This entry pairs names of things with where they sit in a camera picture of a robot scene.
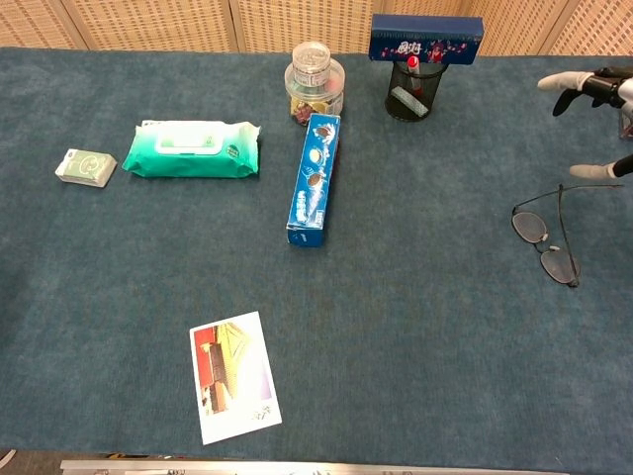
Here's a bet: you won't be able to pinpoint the black round device red button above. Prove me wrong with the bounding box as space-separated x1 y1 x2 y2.
384 59 450 123

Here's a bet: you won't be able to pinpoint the green wet wipes pack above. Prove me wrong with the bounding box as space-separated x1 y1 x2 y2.
122 119 262 180

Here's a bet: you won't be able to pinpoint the white bordered postcard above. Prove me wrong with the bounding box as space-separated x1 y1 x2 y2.
189 311 283 446

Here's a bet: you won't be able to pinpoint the aluminium rail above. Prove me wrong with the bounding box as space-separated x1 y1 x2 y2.
59 458 570 475

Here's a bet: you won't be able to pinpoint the grey green eraser block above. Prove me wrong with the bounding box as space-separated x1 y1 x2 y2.
390 85 429 118

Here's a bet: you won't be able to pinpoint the large clear candy jar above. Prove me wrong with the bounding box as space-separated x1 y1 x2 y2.
284 57 346 128

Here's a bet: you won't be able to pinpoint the eyeglasses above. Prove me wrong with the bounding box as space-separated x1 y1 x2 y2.
511 183 625 289

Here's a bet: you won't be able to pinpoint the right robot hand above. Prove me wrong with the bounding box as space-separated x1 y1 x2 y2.
537 66 633 180

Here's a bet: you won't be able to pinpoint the blue cookie box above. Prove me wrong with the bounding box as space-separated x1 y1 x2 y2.
286 113 342 247

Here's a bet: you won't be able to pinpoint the wicker folding screen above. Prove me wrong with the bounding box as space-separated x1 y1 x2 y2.
0 0 633 56

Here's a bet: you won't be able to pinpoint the red capped marker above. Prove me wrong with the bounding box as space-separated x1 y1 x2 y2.
407 55 424 98

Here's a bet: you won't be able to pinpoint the dark blue rectangular box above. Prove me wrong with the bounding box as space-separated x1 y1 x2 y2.
368 13 486 66

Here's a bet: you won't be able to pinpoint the teal table cloth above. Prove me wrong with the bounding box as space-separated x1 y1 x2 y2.
0 47 633 474

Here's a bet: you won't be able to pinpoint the small clear plastic jar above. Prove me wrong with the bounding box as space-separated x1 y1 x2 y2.
291 41 331 88

